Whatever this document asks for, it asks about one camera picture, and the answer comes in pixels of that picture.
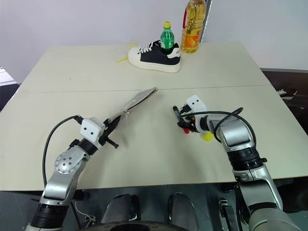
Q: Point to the grey grid pouch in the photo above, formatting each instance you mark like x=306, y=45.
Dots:
x=138, y=99

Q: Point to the green bottle with yellow cap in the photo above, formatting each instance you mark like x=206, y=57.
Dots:
x=166, y=38

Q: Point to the black table clamp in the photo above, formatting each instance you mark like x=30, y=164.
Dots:
x=226, y=204

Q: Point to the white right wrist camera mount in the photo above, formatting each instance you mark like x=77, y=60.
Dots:
x=197, y=104

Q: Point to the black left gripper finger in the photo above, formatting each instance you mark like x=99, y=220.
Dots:
x=113, y=143
x=113, y=122

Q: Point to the yellow cooking oil bottle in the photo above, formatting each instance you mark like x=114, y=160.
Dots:
x=192, y=31

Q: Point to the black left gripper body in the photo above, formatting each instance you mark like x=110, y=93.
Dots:
x=105, y=134

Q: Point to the white and black sneaker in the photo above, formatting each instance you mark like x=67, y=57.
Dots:
x=154, y=57

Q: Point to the dark red sneaker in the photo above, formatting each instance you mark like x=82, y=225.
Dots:
x=287, y=93

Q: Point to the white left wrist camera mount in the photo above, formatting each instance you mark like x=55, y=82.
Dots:
x=91, y=127

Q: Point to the black marker with red cap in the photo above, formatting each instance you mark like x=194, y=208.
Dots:
x=177, y=115

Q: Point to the clear bag with pale pieces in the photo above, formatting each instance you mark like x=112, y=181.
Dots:
x=125, y=54

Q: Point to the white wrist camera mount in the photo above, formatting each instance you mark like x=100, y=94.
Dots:
x=91, y=127
x=197, y=104

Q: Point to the grey furniture piece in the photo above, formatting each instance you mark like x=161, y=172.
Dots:
x=7, y=77

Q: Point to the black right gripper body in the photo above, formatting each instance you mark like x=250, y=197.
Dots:
x=190, y=120

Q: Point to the dark robot torso rim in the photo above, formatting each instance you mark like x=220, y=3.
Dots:
x=134, y=227

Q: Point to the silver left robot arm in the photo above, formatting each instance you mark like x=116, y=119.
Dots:
x=63, y=166

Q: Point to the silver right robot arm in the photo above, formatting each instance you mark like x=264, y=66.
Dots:
x=240, y=149

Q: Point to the yellow highlighter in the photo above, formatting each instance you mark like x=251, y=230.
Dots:
x=207, y=137

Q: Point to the dark rounded shape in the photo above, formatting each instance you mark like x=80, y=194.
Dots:
x=121, y=208
x=180, y=207

